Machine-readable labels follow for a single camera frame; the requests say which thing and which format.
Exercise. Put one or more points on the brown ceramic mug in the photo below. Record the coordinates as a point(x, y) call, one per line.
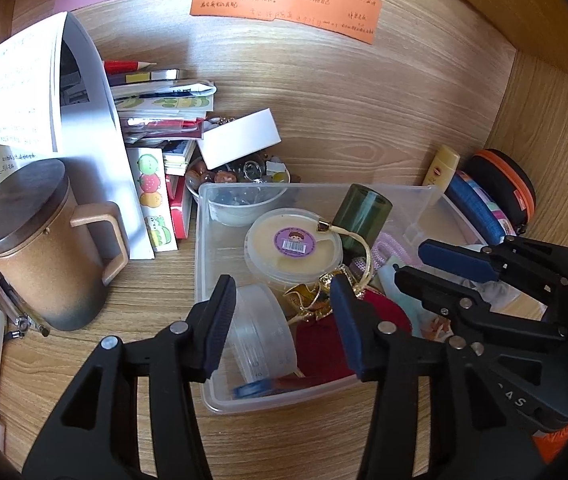
point(44, 280)

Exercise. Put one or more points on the glass bowl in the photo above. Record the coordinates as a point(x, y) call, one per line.
point(239, 210)

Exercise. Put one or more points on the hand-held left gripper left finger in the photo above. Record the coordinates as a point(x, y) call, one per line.
point(219, 330)

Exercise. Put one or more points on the blue zip pouch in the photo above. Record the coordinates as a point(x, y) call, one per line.
point(474, 205)

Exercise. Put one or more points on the small yellow bottle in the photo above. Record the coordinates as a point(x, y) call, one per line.
point(441, 167)

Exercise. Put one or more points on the black orange zip case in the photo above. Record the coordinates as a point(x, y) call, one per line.
point(499, 180)

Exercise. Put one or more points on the white printed papers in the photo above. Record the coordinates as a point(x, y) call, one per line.
point(14, 90)

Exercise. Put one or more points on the clear plastic storage box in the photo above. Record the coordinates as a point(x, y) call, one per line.
point(204, 270)

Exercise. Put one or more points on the red pencil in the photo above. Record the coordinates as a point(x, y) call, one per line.
point(124, 65)

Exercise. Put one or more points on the white cardboard box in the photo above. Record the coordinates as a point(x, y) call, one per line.
point(239, 137)

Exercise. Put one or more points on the fruit print card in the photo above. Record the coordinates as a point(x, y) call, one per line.
point(151, 200)

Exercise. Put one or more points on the black metal pen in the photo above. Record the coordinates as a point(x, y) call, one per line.
point(19, 320)

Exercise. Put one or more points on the mint green tube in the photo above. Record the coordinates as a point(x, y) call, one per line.
point(414, 321)

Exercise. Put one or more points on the frosted white round container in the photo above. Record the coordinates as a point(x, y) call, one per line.
point(259, 335)

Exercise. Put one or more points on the orange paper note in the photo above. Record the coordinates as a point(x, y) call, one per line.
point(264, 0)

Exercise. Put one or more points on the person's right forearm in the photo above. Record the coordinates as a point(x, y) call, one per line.
point(559, 445)

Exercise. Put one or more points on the stack of booklets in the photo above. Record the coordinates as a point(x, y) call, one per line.
point(164, 105)

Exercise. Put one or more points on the red velvet pouch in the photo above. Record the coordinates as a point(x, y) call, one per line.
point(319, 350)

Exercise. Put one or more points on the dark green cylinder jar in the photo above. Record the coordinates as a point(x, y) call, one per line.
point(364, 215)

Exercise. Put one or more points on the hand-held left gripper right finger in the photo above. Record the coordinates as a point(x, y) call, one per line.
point(349, 330)

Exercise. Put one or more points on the cream pudding cup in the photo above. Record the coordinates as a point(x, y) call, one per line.
point(264, 240)

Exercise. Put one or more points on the red white small box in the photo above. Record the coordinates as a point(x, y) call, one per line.
point(181, 210)

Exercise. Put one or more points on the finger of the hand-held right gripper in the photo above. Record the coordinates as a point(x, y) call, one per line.
point(454, 257)
point(444, 300)

